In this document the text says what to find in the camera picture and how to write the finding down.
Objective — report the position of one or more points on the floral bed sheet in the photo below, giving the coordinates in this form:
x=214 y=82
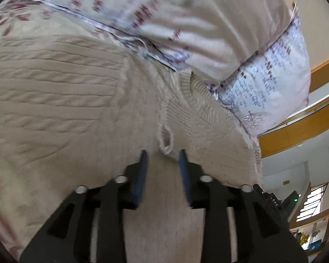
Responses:
x=25 y=18

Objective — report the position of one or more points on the right floral pillow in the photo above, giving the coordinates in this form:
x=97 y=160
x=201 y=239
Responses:
x=271 y=85

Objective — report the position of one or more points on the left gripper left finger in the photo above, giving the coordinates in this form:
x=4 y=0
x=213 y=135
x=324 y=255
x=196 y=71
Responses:
x=90 y=221

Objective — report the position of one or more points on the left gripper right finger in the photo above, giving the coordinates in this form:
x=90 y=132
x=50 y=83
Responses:
x=239 y=225

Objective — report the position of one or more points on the wooden display shelf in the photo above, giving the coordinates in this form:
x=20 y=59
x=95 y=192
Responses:
x=314 y=232

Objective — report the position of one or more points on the beige cable knit sweater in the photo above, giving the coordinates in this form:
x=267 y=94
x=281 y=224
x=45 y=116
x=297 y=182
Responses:
x=76 y=111

